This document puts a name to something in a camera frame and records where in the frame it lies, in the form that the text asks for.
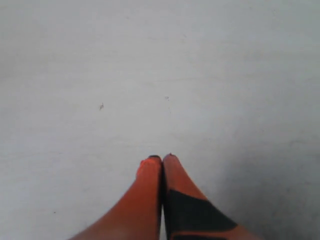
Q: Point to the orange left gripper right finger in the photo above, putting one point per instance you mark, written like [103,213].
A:
[188,214]

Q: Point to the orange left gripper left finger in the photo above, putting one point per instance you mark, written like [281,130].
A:
[137,214]

